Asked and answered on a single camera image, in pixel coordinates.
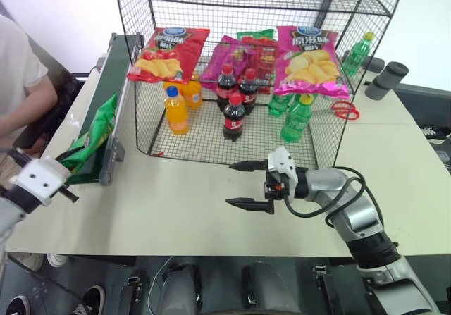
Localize cola bottle red cap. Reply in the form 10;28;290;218
222;92;245;142
215;63;241;112
239;68;259;116

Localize person in white shirt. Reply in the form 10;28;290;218
0;13;59;149

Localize green soda bottle yellow cap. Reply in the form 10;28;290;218
280;94;315;144
340;32;375;77

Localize orange soda bottle blue cap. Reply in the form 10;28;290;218
164;85;190;137

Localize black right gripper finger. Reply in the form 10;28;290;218
225;197;276;216
228;159;269;173

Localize black wire mesh rack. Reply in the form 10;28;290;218
113;0;409;171

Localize thin white cable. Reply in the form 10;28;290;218
147;256;174;315

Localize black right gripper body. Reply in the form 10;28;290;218
264;168;294;204

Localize dark rounded shape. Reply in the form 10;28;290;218
162;263;202;315

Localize grey cylindrical device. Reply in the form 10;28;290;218
364;61;410;101

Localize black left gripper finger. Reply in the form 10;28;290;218
58;183;80;203
6;147;35;168

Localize red plastic rings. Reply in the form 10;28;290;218
330;99;362;121

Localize red potato chip bag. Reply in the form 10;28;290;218
126;27;211;85

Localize pink potato chip bag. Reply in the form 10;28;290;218
273;25;351;99

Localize green conveyor belt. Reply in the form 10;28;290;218
66;32;146;188

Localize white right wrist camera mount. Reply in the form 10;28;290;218
266;146;299;200

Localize red snack bag green top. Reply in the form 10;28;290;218
235;28;278;95

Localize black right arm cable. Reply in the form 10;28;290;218
283;166;385;228

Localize purple snack bag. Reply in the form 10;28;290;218
200;35;259;91

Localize black sneaker white sole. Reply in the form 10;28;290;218
82;285;106;315
4;295;32;315

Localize green chip bag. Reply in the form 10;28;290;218
55;92;119;185

